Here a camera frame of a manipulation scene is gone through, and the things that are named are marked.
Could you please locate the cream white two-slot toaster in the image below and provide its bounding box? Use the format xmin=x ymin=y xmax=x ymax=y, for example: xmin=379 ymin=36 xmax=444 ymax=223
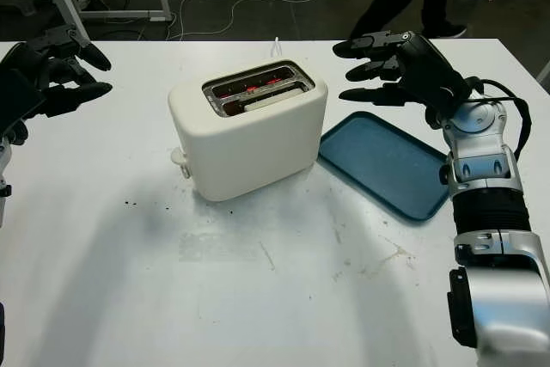
xmin=167 ymin=58 xmax=330 ymax=204

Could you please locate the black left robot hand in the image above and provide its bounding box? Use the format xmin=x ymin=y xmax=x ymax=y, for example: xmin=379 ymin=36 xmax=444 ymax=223
xmin=0 ymin=26 xmax=113 ymax=119

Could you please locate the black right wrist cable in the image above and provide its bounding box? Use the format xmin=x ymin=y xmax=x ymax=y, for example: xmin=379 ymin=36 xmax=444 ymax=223
xmin=466 ymin=77 xmax=533 ymax=157

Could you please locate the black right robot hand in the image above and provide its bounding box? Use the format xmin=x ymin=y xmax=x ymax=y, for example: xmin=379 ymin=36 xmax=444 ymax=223
xmin=333 ymin=30 xmax=473 ymax=122

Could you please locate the blue rectangular tray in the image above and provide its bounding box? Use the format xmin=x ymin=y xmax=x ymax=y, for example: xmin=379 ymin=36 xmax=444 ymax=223
xmin=317 ymin=111 xmax=450 ymax=224

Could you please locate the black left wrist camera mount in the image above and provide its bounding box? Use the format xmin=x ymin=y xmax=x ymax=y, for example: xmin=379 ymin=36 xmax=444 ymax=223
xmin=0 ymin=66 xmax=47 ymax=130

